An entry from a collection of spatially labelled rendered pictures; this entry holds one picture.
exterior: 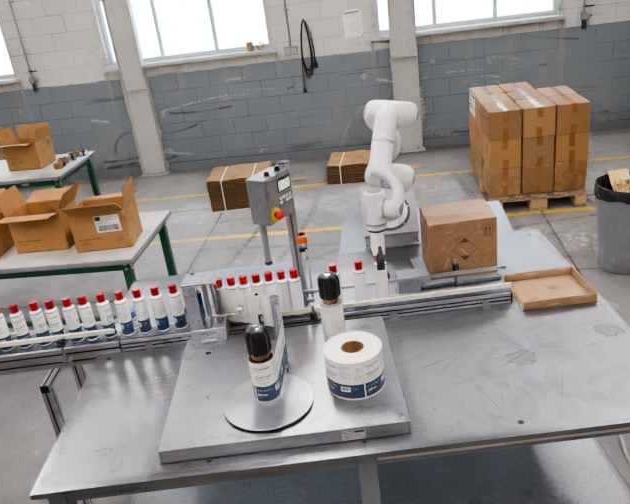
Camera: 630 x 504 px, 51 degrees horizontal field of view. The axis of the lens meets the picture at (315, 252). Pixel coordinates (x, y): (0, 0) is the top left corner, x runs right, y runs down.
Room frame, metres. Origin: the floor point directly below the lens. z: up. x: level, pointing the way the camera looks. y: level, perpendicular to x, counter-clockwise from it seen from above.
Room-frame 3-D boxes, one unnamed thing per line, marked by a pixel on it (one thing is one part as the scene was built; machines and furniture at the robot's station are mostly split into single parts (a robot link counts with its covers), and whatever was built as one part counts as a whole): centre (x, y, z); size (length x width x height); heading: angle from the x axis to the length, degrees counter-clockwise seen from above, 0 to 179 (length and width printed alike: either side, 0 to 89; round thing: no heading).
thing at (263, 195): (2.52, 0.15, 1.38); 0.17 x 0.10 x 0.19; 144
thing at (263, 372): (1.83, 0.22, 1.04); 0.09 x 0.09 x 0.29
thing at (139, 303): (2.44, 0.75, 0.98); 0.05 x 0.05 x 0.20
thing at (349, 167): (6.93, -0.59, 0.11); 0.65 x 0.54 x 0.22; 79
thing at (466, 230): (2.73, -0.66, 0.99); 0.30 x 0.24 x 0.27; 88
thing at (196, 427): (1.99, 0.17, 0.86); 0.80 x 0.67 x 0.05; 89
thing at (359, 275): (2.43, -0.17, 0.98); 0.05 x 0.05 x 0.20
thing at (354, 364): (1.88, -0.08, 0.95); 0.20 x 0.20 x 0.14
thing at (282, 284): (2.43, 0.15, 0.98); 0.05 x 0.05 x 0.20
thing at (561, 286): (2.41, -0.96, 0.85); 0.30 x 0.26 x 0.04; 89
